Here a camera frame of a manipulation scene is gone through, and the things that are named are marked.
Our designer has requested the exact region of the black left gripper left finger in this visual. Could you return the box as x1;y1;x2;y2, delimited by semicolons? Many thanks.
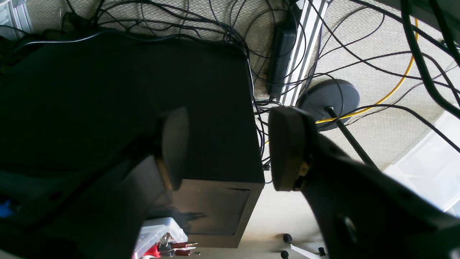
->
1;108;190;259

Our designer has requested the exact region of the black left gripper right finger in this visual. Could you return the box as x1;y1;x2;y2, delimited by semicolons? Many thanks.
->
269;106;460;259

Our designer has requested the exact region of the clear box with tools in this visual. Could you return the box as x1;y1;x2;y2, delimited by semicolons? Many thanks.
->
132;217;198;259

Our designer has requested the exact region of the white wheeled stand base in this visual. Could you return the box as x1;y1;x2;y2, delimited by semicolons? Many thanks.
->
282;233;329;259

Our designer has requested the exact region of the clear plastic storage bin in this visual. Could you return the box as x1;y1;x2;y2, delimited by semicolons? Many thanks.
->
384;131;460;217

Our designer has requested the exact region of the black box cabinet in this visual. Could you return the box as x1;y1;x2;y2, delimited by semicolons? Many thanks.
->
1;32;264;249

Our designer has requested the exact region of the black round stand base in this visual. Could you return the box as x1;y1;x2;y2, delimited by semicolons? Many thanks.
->
297;79;379;169

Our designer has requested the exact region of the black power adapter brick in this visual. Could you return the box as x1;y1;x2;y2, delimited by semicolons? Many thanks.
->
266;2;300;99

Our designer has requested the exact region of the yellow cable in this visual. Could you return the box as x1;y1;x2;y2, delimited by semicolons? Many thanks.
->
264;18;419;144

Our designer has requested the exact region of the aluminium frame rail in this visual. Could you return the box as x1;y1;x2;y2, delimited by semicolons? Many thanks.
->
279;0;331;105

